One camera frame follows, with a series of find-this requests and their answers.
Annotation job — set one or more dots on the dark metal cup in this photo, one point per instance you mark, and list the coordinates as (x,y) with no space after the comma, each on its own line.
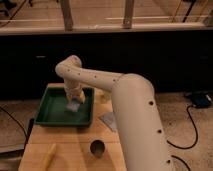
(97,148)

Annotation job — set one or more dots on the grey blue sponge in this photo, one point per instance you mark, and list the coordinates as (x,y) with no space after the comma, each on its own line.
(73,106)

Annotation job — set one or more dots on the yellow plastic cup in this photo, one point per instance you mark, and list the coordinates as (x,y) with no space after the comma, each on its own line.
(106,95)

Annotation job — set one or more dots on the wooden post left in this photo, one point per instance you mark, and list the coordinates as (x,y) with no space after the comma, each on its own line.
(67,16)

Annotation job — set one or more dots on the yellow banana toy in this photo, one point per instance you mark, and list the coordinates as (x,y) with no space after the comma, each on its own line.
(49,155)

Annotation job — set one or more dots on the wooden post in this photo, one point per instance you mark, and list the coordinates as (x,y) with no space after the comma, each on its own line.
(128,14)
(67,16)

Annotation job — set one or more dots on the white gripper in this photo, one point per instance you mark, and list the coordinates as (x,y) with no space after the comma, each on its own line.
(74,88)

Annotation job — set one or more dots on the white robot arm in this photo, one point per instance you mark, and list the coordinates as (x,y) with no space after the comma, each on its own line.
(139,126)

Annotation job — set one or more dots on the green plastic tray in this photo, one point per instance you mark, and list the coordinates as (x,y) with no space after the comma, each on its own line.
(53,109)

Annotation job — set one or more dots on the wooden post right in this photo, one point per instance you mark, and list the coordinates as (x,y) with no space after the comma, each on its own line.
(128,14)

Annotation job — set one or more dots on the blue black device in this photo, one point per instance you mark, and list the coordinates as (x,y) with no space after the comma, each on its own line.
(201,100)

